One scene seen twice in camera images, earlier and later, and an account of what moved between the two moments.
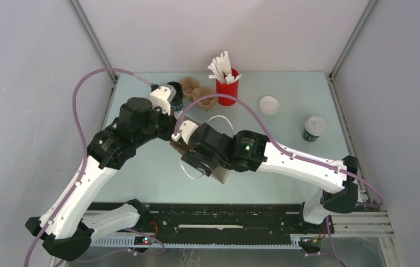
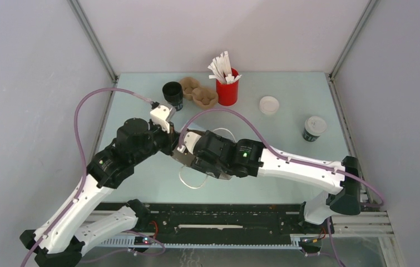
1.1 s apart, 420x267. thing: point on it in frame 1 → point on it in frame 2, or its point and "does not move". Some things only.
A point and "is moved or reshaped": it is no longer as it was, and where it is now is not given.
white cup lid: (315, 125) does not move
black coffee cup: (309, 137) does not move
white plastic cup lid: (269, 105) does not move
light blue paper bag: (220, 174) is moved or reshaped
